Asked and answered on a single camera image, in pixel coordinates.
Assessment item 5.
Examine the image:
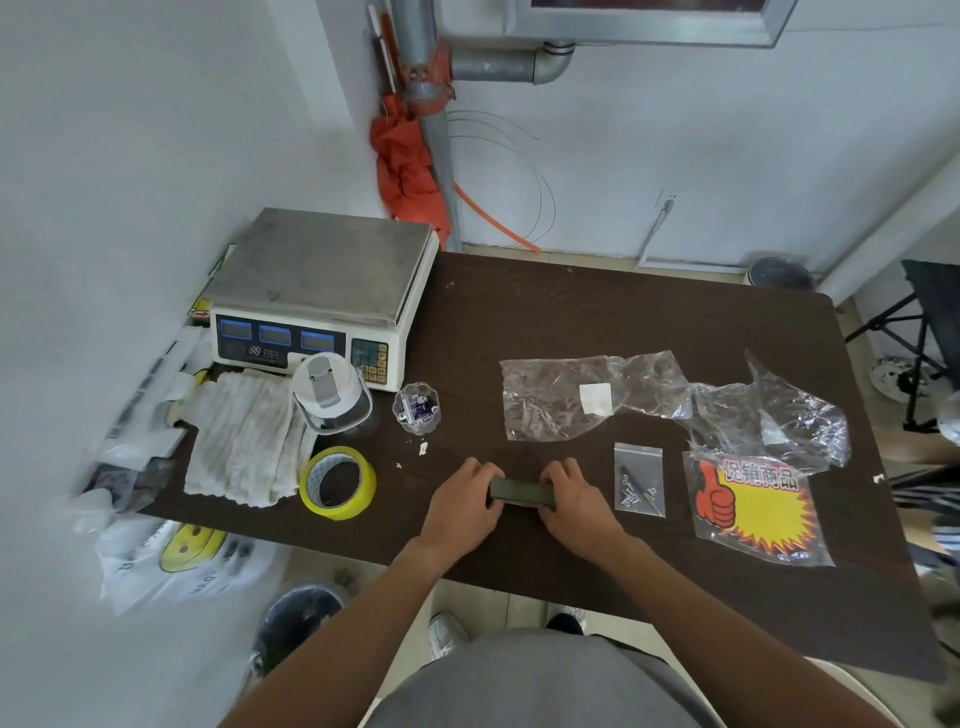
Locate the person's right hand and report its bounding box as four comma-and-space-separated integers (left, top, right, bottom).
538, 457, 628, 564

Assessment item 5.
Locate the person's left hand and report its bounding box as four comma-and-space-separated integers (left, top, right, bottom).
418, 457, 508, 560

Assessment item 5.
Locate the small green box red arrow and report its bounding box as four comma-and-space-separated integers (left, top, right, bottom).
487, 477, 558, 513

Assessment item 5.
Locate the small zip bag of screws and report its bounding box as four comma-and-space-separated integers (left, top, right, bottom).
613, 442, 667, 519

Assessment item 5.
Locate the small clear round container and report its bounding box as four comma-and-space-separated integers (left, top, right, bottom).
391, 382, 443, 438

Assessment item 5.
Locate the yellow tape roll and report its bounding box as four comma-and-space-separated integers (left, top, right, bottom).
298, 446, 379, 522

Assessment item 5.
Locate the clear bag with white label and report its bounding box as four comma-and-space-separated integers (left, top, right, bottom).
499, 350, 695, 444

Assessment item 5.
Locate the clear bag yellow starburst sign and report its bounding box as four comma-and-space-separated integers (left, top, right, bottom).
680, 448, 836, 569

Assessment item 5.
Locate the clear jar with white lid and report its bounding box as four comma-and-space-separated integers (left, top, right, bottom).
290, 350, 374, 438

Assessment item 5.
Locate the white ribbed cloth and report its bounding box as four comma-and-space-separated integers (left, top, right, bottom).
182, 368, 320, 510

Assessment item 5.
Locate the clear plastic bag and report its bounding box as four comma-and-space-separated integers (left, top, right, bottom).
686, 348, 853, 478

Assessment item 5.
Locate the person's left forearm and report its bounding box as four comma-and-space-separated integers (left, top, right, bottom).
217, 536, 451, 728

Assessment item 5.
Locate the person's right forearm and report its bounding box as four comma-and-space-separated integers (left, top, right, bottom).
599, 536, 901, 728

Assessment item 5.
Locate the person's right white shoe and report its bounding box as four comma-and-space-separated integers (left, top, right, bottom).
545, 603, 588, 637

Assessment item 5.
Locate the person's white shoe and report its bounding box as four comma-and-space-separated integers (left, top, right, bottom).
427, 611, 472, 661
545, 603, 588, 637

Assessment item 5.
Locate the person's left white shoe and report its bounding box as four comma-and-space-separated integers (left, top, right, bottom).
427, 611, 472, 661

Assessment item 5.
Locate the person's grey shirt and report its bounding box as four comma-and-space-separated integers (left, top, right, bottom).
359, 628, 725, 728

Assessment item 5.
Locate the black trash bin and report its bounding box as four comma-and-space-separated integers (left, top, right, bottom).
251, 583, 350, 680

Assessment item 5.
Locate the white bag with yellow smiley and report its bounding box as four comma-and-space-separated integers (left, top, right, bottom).
95, 513, 294, 616

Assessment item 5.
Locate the white electronic scale steel pan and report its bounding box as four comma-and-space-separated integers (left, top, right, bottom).
200, 207, 442, 394

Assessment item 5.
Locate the white round bin dark lid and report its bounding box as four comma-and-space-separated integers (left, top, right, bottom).
746, 254, 817, 292

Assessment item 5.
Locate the pile of white plastic bags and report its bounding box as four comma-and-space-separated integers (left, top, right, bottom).
74, 326, 219, 519

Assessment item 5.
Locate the yellow green packet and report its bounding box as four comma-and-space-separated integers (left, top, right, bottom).
187, 243, 238, 325

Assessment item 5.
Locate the white round patterned object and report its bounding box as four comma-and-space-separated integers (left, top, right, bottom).
869, 354, 935, 406

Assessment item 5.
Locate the white plastic pipe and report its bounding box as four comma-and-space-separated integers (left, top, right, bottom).
817, 153, 960, 305

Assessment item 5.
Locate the black folding stool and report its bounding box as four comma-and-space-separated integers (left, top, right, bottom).
845, 258, 960, 435

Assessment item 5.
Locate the grey metal pipe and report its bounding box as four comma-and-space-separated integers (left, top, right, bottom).
386, 0, 577, 254

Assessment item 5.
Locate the metal framed red cabinet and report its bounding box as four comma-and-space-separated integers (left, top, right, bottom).
503, 0, 800, 49

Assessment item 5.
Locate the orange cable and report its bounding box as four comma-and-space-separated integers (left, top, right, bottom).
453, 183, 543, 255

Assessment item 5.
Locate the thin wire loop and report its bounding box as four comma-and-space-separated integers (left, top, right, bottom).
446, 110, 558, 249

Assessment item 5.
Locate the grey wall plug with conduit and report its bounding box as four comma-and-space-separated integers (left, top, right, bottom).
635, 194, 676, 268

